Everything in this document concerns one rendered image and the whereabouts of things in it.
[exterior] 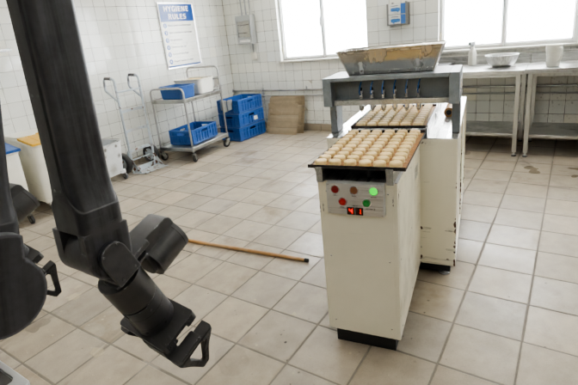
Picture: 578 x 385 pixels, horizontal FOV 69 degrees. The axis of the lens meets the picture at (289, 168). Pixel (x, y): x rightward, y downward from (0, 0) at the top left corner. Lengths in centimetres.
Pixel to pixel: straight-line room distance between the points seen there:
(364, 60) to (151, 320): 199
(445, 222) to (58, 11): 226
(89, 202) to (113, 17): 533
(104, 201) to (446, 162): 205
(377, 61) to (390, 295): 121
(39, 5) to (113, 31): 529
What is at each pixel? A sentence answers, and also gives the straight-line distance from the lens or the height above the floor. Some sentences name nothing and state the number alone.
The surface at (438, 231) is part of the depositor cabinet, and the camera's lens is 256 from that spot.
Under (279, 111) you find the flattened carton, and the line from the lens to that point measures 650.
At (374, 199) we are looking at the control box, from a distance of 174.
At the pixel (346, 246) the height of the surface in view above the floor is 53.
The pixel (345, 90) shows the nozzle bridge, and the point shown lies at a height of 110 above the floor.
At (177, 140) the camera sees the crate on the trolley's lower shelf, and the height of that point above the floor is 25.
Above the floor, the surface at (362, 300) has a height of 27.
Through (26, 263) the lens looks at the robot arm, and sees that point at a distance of 49.
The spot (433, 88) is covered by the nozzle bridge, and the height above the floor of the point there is 109.
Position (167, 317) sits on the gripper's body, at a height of 108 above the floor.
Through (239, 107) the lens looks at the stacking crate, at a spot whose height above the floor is 50.
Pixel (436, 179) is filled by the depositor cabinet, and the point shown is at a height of 61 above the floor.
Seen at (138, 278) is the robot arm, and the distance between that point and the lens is 60.
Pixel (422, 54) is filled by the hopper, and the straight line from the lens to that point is 235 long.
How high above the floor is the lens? 144
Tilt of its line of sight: 18 degrees down
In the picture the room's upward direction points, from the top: 6 degrees counter-clockwise
